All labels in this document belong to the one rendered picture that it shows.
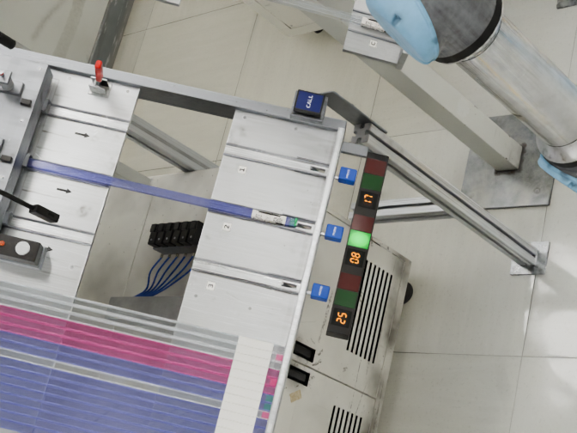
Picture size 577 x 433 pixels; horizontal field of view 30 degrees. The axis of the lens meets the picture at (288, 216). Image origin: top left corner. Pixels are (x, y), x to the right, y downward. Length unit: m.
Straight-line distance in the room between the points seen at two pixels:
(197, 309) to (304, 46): 1.64
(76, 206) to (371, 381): 0.88
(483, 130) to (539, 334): 0.48
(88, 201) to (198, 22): 1.97
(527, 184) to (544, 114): 1.11
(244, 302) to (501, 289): 0.84
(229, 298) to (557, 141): 0.64
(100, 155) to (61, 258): 0.20
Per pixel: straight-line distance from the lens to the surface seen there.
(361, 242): 1.89
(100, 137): 1.97
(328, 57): 3.24
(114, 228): 2.50
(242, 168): 1.92
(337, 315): 1.85
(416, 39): 1.29
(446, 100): 2.39
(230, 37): 3.64
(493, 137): 2.53
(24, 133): 1.93
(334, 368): 2.38
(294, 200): 1.90
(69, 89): 2.02
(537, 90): 1.44
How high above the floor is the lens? 1.99
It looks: 41 degrees down
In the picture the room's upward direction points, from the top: 59 degrees counter-clockwise
